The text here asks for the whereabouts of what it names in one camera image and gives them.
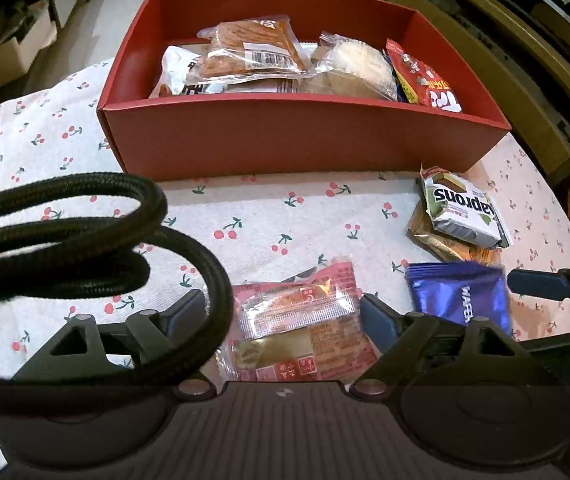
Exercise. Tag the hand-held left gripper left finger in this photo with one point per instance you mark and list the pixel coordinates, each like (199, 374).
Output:
(187, 309)

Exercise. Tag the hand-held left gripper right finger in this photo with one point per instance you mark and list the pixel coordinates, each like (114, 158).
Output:
(372, 317)

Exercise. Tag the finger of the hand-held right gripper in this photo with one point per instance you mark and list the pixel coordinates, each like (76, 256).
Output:
(535, 282)

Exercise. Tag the dark blue wafer packet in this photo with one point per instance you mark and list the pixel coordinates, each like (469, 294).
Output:
(460, 290)

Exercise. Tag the pink clear cake packet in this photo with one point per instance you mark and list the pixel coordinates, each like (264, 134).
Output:
(295, 320)

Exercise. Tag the red cardboard box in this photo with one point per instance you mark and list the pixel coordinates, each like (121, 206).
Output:
(290, 140)

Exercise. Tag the red snack packet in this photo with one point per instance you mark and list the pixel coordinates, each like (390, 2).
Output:
(427, 85)

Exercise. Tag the blue snack packet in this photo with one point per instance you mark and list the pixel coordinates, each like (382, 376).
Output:
(400, 87)

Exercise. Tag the white black print packet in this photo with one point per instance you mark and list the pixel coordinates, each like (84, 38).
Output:
(177, 67)

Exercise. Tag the clear round cake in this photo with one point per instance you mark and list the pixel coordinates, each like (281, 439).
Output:
(355, 67)

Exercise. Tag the brown bread packet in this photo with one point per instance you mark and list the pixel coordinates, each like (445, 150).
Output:
(255, 47)

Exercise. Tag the gold snack packet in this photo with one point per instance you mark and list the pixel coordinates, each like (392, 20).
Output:
(440, 245)

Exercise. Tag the green white wafer packet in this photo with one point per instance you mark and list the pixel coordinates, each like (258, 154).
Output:
(460, 205)

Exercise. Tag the cherry print tablecloth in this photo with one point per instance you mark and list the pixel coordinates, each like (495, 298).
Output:
(265, 220)

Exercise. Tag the wooden chair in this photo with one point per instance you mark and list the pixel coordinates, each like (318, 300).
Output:
(515, 75)

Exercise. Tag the white storage box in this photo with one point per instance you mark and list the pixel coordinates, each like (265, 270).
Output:
(15, 47)

